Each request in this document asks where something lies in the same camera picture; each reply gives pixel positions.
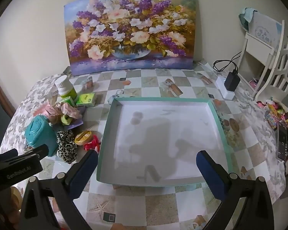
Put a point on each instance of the pink flower scrunchie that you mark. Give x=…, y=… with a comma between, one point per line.
x=70, y=110

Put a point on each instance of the white power socket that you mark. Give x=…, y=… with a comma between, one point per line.
x=226, y=93

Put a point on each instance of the purple card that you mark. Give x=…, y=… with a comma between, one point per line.
x=78, y=122

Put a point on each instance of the leopard print scrunchie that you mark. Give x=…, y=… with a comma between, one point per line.
x=67, y=148

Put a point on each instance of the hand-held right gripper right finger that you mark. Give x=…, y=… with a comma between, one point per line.
x=210, y=172

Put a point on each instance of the black remote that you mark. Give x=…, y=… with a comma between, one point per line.
x=283, y=143

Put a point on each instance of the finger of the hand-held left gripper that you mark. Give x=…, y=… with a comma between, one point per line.
x=38, y=151
x=7, y=155

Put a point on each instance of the yellow round holder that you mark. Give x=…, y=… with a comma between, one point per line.
x=84, y=137

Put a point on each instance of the white bottle with green label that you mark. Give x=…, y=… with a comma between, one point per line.
x=62, y=86

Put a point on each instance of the white folding table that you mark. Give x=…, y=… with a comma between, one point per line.
x=256, y=45

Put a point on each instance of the small printed card box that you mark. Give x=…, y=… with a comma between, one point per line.
x=87, y=82

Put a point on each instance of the small green box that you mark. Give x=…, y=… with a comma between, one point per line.
x=86, y=99
x=68, y=100

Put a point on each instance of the white wooden chair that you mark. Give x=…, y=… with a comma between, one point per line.
x=278, y=64

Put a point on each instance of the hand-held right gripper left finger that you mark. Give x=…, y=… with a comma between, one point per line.
x=84, y=172

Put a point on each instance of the black charger adapter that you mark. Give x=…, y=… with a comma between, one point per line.
x=231, y=81

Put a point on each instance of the pile of colourful toys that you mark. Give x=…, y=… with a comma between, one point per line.
x=276, y=112

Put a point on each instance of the white printed board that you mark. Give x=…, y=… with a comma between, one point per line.
x=266, y=31

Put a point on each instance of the teal cloth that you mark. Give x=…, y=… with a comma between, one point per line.
x=247, y=16

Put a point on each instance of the white tray with teal rim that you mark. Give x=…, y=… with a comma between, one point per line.
x=163, y=136

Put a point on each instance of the teal plastic container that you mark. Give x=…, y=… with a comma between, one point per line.
x=38, y=131

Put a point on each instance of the red hair bow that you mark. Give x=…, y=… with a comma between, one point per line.
x=90, y=146

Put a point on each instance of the flower bouquet painting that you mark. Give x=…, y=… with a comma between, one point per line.
x=129, y=28

